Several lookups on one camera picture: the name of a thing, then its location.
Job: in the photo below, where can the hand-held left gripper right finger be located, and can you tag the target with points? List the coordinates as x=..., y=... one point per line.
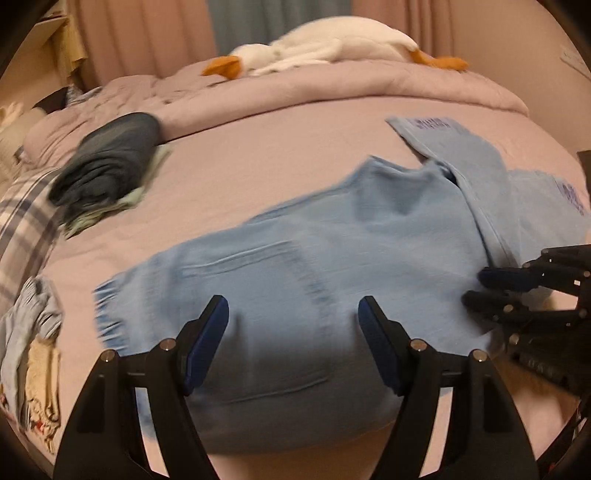
x=378, y=341

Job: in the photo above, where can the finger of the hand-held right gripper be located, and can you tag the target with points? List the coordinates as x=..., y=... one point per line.
x=503, y=278
x=485, y=302

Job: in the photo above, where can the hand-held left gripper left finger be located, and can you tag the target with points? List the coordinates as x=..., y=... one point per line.
x=208, y=339

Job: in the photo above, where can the light blue denim pants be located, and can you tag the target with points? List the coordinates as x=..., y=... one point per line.
x=351, y=240

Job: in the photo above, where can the cream printed cloth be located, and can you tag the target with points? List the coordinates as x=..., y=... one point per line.
x=44, y=387

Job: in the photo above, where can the light blue shorts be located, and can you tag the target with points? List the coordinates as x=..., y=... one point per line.
x=27, y=318

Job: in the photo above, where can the pink bed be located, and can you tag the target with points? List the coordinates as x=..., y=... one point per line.
x=258, y=161

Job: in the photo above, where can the folded pale green cloth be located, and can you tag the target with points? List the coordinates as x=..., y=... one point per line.
x=157, y=159

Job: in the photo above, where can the folded dark blue jeans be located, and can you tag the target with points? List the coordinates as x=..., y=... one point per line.
x=106, y=161

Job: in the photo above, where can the plaid pillow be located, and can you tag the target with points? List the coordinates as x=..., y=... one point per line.
x=25, y=226

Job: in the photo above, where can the pink duvet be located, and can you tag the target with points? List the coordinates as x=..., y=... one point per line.
x=300, y=92

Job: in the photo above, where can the pink curtain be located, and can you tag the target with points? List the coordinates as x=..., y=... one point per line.
x=143, y=37
x=415, y=23

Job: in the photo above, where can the checked shirt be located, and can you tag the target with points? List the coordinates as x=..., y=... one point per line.
x=78, y=94

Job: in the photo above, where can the dark cloth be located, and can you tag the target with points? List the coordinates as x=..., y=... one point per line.
x=51, y=100

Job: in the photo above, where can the white pillow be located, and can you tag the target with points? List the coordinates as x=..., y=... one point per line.
x=14, y=127

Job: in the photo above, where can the white goose plush toy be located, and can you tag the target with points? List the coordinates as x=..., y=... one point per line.
x=332, y=44

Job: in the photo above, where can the grey-blue curtain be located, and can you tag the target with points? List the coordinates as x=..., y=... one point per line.
x=249, y=21

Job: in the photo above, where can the yellow cloth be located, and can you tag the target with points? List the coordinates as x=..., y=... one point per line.
x=70, y=46

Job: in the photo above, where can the cardboard box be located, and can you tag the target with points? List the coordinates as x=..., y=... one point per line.
x=44, y=34

